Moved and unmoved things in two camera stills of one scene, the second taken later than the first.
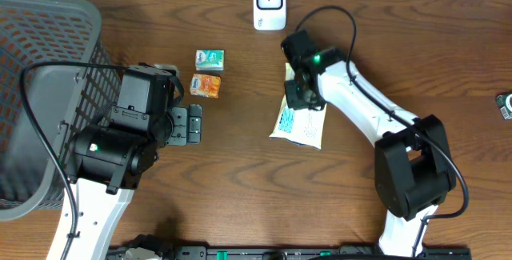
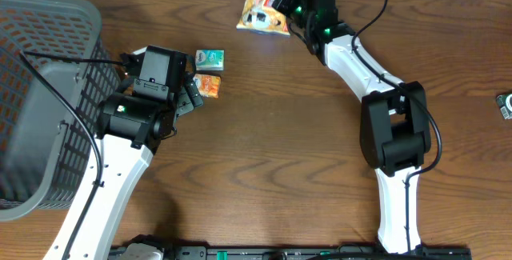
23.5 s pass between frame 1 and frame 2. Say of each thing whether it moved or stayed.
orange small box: stayed
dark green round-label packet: stayed
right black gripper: moved
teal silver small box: stayed
